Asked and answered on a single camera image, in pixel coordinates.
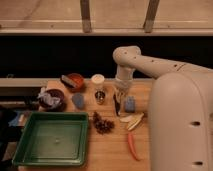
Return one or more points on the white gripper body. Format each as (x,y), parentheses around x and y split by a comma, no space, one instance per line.
(122,88)

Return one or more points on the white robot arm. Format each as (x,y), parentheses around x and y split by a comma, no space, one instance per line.
(179,109)

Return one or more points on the small metal cup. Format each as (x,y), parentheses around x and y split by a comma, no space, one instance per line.
(100,97)

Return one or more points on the white paper cup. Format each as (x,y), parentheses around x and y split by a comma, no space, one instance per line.
(98,81)

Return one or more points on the blue sponge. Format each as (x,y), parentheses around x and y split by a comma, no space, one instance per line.
(129,105)

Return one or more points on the yellow banana toy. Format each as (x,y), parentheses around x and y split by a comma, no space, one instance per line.
(132,120)

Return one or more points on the bunch of dark grapes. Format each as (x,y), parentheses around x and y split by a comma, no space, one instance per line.
(102,126)

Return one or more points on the blue grey pebble toy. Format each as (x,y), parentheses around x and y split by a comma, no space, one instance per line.
(78,100)

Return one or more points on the orange bowl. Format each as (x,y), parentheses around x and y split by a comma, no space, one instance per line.
(78,79)

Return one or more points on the orange carrot toy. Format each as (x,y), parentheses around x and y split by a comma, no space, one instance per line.
(131,146)

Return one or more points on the grey block in bowl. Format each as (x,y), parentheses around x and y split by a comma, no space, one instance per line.
(68,81)

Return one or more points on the dark purple bowl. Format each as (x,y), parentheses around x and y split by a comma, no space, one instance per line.
(55,93)

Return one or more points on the crumpled white cloth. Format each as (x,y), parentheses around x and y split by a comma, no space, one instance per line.
(47,100)

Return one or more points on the green plastic tray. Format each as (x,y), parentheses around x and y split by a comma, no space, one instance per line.
(53,139)

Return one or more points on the blue item at left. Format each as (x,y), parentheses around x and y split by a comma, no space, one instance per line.
(20,118)

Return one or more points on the black object at left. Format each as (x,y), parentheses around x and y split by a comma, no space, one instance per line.
(7,134)

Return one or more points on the black handled peeler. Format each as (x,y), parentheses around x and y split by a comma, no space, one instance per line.
(117,106)

